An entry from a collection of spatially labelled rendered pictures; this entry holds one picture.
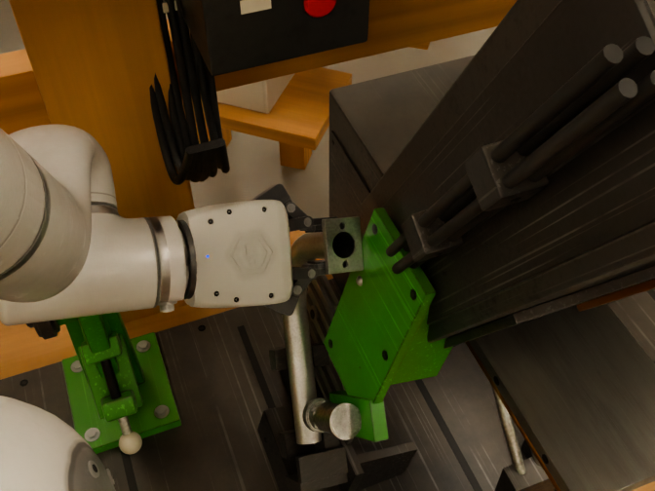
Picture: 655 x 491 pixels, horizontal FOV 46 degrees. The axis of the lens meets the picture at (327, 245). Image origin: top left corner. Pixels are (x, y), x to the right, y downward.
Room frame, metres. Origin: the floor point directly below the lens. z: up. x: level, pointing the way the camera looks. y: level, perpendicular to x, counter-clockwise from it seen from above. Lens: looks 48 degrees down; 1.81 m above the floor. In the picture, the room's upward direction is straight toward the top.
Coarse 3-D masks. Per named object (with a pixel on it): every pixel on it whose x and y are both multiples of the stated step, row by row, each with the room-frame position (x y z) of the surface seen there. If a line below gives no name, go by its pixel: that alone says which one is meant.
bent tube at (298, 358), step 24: (312, 240) 0.54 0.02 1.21; (336, 240) 0.55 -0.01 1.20; (360, 240) 0.52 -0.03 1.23; (336, 264) 0.50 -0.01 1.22; (360, 264) 0.50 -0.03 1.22; (288, 336) 0.51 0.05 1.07; (288, 360) 0.50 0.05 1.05; (312, 360) 0.50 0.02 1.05; (312, 384) 0.47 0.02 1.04; (312, 432) 0.43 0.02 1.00
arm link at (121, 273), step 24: (96, 216) 0.46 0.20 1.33; (120, 216) 0.48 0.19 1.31; (96, 240) 0.44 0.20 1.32; (120, 240) 0.45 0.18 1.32; (144, 240) 0.45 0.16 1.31; (96, 264) 0.42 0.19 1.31; (120, 264) 0.43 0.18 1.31; (144, 264) 0.43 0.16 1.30; (72, 288) 0.40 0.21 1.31; (96, 288) 0.41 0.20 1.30; (120, 288) 0.41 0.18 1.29; (144, 288) 0.42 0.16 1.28; (0, 312) 0.38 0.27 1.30; (24, 312) 0.38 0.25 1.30; (48, 312) 0.39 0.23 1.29; (72, 312) 0.40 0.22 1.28; (96, 312) 0.40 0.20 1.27
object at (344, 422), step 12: (312, 408) 0.43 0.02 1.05; (324, 408) 0.42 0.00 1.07; (336, 408) 0.41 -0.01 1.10; (348, 408) 0.41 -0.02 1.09; (312, 420) 0.42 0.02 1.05; (324, 420) 0.40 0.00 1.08; (336, 420) 0.40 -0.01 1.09; (348, 420) 0.40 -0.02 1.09; (360, 420) 0.40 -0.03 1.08; (324, 432) 0.42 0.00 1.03; (336, 432) 0.39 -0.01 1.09; (348, 432) 0.39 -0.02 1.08
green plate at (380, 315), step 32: (384, 224) 0.50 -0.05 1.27; (384, 256) 0.48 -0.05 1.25; (352, 288) 0.50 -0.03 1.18; (384, 288) 0.46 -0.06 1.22; (416, 288) 0.43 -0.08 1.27; (352, 320) 0.48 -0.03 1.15; (384, 320) 0.45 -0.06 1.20; (416, 320) 0.42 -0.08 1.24; (352, 352) 0.46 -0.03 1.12; (384, 352) 0.42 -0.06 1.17; (416, 352) 0.43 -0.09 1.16; (448, 352) 0.45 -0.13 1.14; (352, 384) 0.44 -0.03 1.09; (384, 384) 0.41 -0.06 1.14
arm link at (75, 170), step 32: (32, 128) 0.47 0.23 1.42; (64, 128) 0.47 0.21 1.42; (64, 160) 0.42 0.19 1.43; (96, 160) 0.48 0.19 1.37; (64, 192) 0.35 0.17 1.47; (96, 192) 0.48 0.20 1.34; (64, 224) 0.32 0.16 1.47; (32, 256) 0.28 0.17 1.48; (64, 256) 0.32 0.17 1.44; (0, 288) 0.28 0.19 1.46; (32, 288) 0.30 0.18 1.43; (64, 288) 0.33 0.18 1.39
